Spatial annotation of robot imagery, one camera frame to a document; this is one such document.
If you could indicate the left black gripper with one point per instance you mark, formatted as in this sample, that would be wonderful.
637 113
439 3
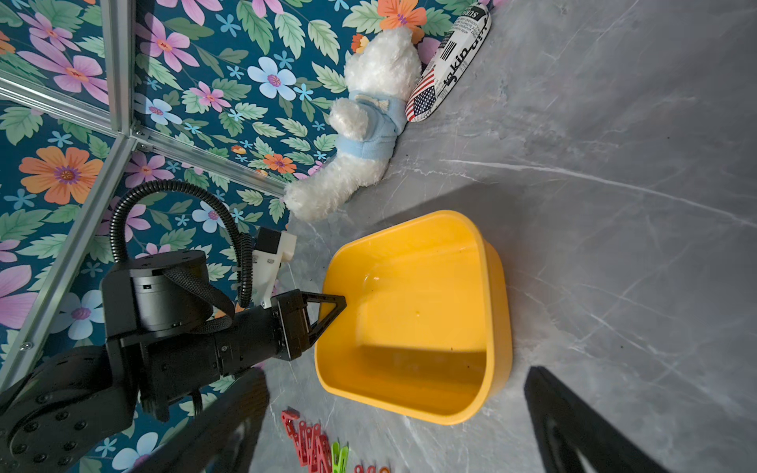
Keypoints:
169 332

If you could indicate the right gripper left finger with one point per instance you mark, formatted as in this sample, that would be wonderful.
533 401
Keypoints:
223 438

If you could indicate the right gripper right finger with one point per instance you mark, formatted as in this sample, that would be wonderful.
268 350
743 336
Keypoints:
570 434

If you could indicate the yellow plastic storage box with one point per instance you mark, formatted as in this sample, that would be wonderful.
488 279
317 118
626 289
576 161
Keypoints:
426 332

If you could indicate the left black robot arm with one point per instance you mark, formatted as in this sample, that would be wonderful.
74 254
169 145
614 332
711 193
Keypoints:
54 416

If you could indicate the white teddy bear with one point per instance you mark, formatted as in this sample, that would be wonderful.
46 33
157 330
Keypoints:
368 123

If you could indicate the small printed pouch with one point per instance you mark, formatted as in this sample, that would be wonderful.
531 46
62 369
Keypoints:
450 61

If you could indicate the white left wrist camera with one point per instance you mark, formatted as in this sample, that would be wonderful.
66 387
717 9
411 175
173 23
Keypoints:
272 248

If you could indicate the aluminium corner frame post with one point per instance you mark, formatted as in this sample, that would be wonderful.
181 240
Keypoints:
119 44

